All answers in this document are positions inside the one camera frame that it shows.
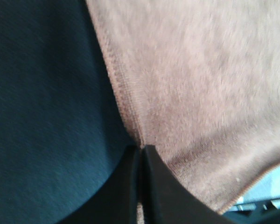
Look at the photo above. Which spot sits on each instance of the black table cover cloth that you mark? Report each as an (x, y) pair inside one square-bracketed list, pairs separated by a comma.
[(61, 135)]

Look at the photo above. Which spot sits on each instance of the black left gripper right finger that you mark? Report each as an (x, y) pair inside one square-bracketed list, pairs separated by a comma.
[(165, 200)]

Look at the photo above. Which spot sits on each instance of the brown towel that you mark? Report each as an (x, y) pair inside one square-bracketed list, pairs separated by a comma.
[(199, 80)]

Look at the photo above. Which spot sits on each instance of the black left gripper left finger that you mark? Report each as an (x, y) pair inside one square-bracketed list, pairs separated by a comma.
[(116, 201)]

